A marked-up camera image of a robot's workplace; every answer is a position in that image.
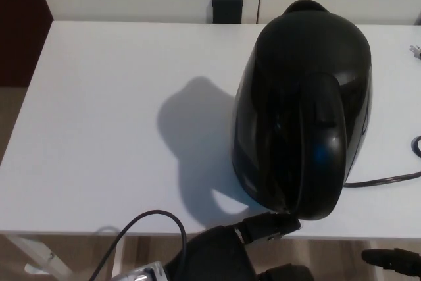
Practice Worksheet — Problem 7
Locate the black electric kettle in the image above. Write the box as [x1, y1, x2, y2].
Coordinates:
[231, 0, 374, 221]

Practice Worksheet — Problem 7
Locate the dark maroon panel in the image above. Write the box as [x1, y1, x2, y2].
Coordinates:
[0, 0, 54, 88]

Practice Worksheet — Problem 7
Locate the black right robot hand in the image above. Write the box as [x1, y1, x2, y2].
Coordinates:
[360, 247, 421, 277]

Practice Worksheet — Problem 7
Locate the black power cord with plug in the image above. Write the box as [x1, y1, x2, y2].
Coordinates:
[343, 43, 421, 189]

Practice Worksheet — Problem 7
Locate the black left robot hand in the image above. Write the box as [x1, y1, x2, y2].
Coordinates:
[164, 211, 315, 281]

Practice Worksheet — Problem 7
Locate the black robot wrist cable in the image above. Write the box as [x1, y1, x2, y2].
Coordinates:
[88, 209, 187, 281]

